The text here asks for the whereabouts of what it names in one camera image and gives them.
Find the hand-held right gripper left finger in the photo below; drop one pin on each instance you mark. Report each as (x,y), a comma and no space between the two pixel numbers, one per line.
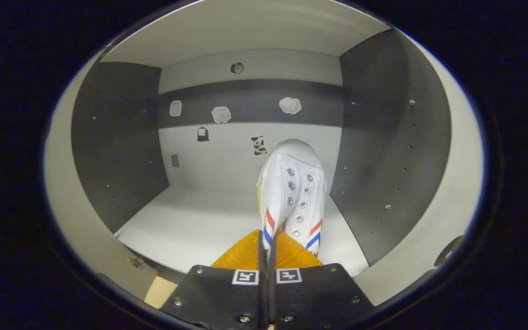
(218,293)

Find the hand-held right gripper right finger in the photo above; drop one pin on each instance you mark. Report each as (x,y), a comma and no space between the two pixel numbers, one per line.
(319,293)

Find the white striped shoe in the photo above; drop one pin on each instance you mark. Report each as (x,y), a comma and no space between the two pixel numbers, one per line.
(294,192)

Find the white cabinet shelf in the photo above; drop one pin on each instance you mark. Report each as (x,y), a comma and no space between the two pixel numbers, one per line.
(245,27)

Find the white cabinet door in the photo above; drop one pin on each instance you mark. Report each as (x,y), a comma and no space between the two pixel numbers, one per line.
(456,183)
(69,192)

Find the white shoe cabinet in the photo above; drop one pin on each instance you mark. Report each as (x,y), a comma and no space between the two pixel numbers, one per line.
(117,137)

